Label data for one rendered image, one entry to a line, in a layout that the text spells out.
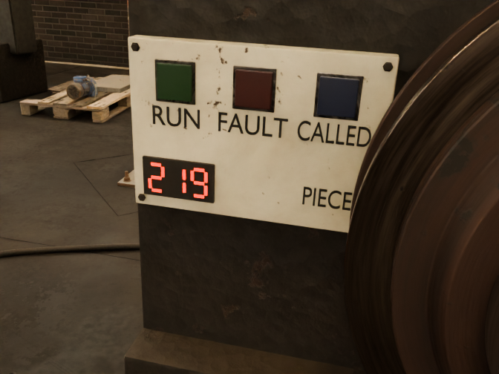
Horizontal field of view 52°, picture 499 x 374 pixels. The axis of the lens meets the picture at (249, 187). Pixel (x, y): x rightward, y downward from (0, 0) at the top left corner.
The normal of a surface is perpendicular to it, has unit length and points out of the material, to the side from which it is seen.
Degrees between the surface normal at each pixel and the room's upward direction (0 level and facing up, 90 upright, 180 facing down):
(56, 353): 0
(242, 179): 90
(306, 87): 90
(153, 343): 0
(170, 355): 0
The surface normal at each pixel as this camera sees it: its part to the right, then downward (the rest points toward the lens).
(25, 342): 0.04, -0.92
